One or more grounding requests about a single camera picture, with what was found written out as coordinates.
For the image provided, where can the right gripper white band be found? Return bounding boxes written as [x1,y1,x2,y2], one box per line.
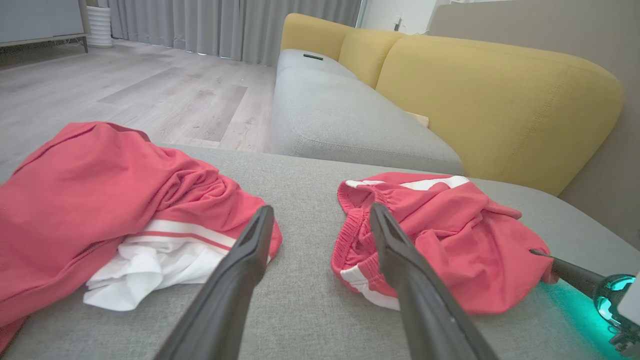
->
[530,248,640,357]

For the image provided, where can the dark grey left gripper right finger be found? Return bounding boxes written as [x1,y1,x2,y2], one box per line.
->
[369,202,501,360]

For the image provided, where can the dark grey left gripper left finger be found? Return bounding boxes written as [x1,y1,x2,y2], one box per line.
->
[155,205,275,360]

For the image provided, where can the red white-striped shorts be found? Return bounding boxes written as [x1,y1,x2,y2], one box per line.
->
[331,171,558,316]

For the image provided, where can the red white basketball jersey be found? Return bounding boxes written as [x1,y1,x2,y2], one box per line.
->
[0,121,283,353]

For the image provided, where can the wide grey sofa chaise cushion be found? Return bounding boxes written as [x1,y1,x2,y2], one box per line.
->
[0,144,640,360]

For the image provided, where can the large yellow sofa back cushion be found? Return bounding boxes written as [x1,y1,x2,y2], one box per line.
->
[376,35,624,197]

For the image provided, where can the grey sofa seat cushion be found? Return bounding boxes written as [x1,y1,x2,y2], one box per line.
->
[270,66,465,176]
[276,48,358,80]

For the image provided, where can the grey pleated curtain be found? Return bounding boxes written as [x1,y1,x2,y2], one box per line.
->
[107,0,362,67]

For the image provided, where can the white ribbed cylinder bin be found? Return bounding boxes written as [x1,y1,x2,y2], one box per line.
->
[86,5,114,48]

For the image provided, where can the grey low cabinet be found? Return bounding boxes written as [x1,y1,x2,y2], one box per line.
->
[0,0,90,53]

